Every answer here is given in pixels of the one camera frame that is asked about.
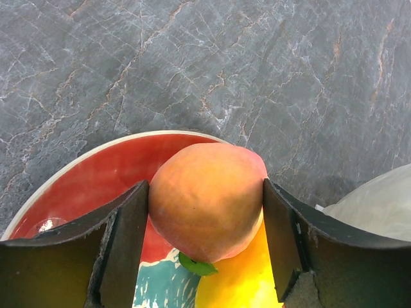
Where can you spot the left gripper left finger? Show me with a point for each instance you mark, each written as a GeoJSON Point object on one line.
{"type": "Point", "coordinates": [92, 261]}

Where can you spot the patterned fruit plate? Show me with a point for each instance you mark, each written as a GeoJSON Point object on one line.
{"type": "Point", "coordinates": [97, 178]}

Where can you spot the white plastic bag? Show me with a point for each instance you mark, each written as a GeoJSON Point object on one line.
{"type": "Point", "coordinates": [380, 206]}

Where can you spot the yellow mango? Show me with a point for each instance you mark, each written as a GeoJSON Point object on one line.
{"type": "Point", "coordinates": [245, 280]}

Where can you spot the peach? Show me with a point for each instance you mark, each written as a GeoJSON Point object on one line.
{"type": "Point", "coordinates": [206, 200]}

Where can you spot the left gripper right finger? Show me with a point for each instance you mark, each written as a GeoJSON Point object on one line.
{"type": "Point", "coordinates": [318, 261]}

